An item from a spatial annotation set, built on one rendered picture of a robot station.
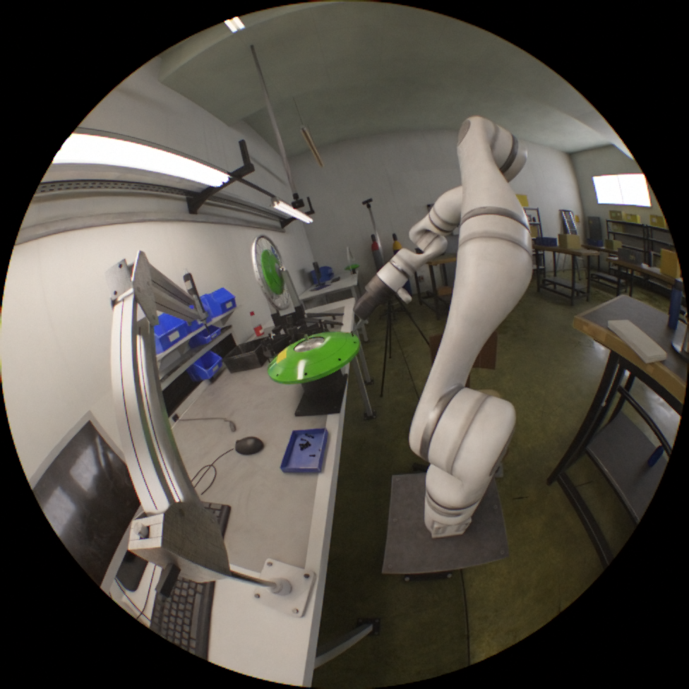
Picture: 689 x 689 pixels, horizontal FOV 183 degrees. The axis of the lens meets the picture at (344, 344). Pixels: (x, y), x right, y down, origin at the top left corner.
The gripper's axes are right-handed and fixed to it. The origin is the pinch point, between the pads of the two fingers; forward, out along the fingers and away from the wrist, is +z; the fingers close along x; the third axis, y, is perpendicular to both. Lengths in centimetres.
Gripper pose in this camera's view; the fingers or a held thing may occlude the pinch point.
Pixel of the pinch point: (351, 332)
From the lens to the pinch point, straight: 64.3
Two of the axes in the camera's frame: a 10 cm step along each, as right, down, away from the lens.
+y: -7.6, -6.2, -1.9
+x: -1.3, 4.3, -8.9
